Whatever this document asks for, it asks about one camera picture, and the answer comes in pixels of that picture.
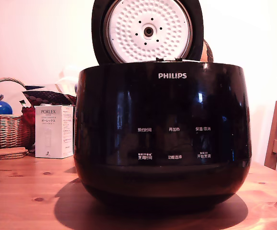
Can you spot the woven wicker basket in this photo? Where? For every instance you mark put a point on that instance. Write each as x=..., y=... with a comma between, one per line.
x=6, y=131

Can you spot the red knitted cloth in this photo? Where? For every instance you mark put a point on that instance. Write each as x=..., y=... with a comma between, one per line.
x=28, y=117

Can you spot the white Porlex carton box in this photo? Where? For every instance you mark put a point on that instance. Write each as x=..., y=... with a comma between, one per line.
x=53, y=134

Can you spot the stack of cork coasters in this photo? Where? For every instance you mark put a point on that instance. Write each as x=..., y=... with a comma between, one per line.
x=6, y=153

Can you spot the black rice cooker lid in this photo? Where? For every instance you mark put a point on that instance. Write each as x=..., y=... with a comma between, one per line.
x=97, y=28

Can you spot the black Philips rice cooker body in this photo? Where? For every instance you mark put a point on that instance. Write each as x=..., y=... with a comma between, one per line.
x=162, y=107

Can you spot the brown round object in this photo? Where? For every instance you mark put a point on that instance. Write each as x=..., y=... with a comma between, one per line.
x=207, y=51

